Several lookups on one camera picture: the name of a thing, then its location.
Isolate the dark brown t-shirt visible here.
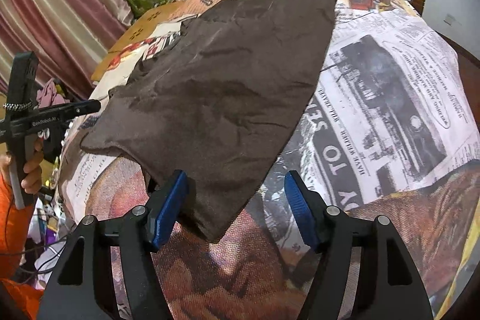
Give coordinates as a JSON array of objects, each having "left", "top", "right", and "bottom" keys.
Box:
[{"left": 80, "top": 0, "right": 337, "bottom": 243}]

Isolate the orange sleeved left forearm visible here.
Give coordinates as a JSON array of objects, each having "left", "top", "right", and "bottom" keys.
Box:
[{"left": 1, "top": 178, "right": 43, "bottom": 319}]

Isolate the person's left hand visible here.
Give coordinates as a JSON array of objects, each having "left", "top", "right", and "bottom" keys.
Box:
[{"left": 1, "top": 138, "right": 44, "bottom": 195}]

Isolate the pink cloth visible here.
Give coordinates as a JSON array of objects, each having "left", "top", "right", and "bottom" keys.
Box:
[{"left": 36, "top": 78, "right": 70, "bottom": 108}]

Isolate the striped red beige curtain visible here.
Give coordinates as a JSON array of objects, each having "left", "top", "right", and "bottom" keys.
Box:
[{"left": 1, "top": 0, "right": 133, "bottom": 98}]

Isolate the newspaper print bed sheet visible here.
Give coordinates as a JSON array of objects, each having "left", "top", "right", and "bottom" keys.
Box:
[{"left": 58, "top": 0, "right": 479, "bottom": 319}]

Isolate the white wall socket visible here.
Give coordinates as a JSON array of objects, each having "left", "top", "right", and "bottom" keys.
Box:
[{"left": 443, "top": 14, "right": 456, "bottom": 26}]

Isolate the wooden bed post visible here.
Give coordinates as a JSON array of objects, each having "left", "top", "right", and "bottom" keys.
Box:
[{"left": 409, "top": 0, "right": 425, "bottom": 16}]

